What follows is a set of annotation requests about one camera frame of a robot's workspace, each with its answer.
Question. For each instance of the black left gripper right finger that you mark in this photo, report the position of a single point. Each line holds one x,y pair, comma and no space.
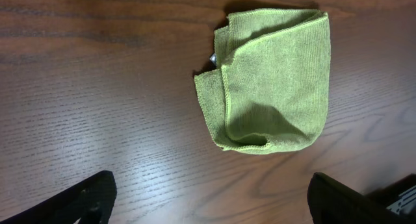
330,202

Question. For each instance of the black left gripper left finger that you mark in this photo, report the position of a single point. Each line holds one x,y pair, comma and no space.
89,201

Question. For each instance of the green cloth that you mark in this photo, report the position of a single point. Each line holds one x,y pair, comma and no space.
269,90

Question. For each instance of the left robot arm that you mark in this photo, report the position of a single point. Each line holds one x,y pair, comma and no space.
329,201

